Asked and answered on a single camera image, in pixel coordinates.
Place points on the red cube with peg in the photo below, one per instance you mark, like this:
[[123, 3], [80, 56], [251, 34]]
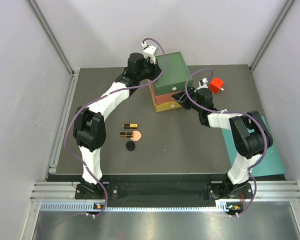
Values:
[[216, 85]]

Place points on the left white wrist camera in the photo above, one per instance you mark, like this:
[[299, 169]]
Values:
[[149, 52]]

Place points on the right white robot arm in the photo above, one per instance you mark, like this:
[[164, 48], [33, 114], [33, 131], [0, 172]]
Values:
[[250, 135]]

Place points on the teal mat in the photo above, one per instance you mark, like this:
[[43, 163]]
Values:
[[271, 164]]

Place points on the upper gold black lipstick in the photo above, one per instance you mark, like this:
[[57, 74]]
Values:
[[130, 125]]

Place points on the lower gold black lipstick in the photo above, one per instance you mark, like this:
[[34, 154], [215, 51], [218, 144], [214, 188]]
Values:
[[126, 134]]

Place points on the gold black lipstick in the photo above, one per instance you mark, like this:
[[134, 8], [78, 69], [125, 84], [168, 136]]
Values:
[[126, 134], [130, 125]]

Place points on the grey slotted cable duct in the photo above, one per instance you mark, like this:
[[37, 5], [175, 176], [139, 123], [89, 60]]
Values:
[[54, 206]]

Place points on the black round compact jar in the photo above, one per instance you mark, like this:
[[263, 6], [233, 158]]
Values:
[[130, 146]]

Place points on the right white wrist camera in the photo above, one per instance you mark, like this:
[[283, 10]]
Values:
[[203, 83]]

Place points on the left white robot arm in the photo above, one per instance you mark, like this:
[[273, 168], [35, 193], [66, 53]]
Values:
[[89, 128]]

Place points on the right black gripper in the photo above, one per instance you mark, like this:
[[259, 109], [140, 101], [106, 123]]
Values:
[[181, 98]]

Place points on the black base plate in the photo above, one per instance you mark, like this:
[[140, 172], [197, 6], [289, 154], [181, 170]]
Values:
[[149, 191]]

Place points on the yellow drawer box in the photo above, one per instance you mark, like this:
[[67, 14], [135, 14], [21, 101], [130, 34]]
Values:
[[166, 106]]

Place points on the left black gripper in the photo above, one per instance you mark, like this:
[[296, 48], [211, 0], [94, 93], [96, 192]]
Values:
[[155, 70]]

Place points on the pink makeup sponge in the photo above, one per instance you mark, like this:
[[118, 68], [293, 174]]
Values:
[[136, 136]]

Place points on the green drawer box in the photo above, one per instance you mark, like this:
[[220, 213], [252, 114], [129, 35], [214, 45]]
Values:
[[174, 76]]

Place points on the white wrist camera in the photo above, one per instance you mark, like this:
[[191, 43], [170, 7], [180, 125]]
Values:
[[149, 52], [203, 83]]

